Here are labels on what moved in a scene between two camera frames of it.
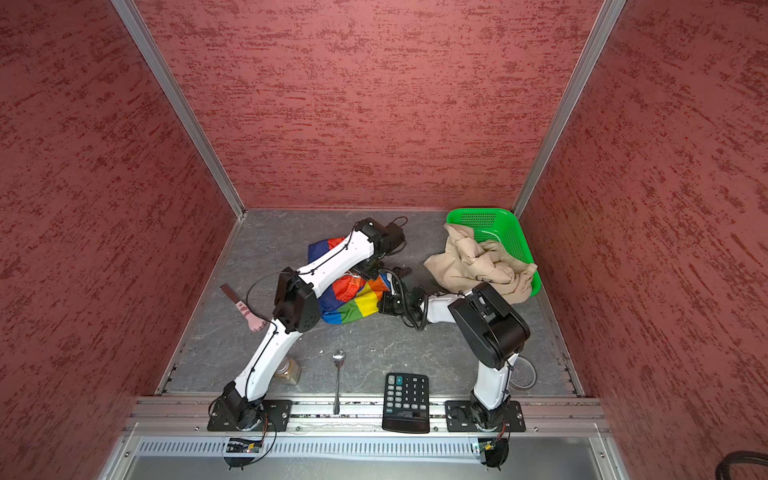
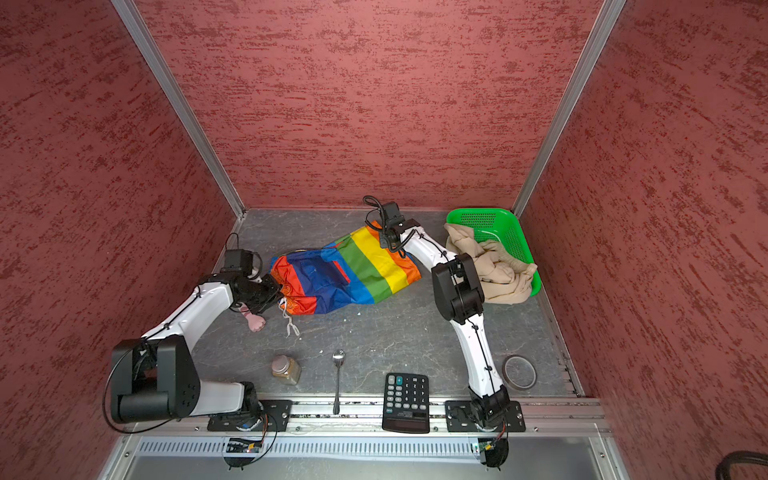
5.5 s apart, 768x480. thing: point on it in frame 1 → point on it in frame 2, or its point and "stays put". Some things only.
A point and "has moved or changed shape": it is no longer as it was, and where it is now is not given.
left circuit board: x=243 y=445 stays put
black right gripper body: x=396 y=304 → x=387 y=238
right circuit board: x=493 y=451 stays put
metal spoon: x=339 y=358 stays put
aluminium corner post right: x=609 y=17 stays put
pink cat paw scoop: x=255 y=323 stays put
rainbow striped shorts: x=349 y=296 has moved or changed shape
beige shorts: x=466 y=264 stays put
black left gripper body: x=371 y=267 → x=260 y=294
